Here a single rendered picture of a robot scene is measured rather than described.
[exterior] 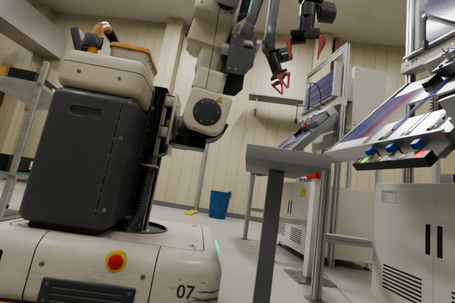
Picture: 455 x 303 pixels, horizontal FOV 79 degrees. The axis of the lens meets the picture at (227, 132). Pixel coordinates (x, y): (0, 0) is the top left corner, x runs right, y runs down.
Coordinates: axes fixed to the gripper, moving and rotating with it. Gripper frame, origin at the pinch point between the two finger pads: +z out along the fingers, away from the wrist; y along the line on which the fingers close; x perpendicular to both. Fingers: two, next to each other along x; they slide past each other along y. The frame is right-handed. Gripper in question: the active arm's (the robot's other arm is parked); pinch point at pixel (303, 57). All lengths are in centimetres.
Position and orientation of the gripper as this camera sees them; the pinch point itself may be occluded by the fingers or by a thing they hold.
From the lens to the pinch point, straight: 105.7
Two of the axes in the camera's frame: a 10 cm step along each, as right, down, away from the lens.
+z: -1.0, 9.9, -1.0
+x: -3.5, -1.3, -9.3
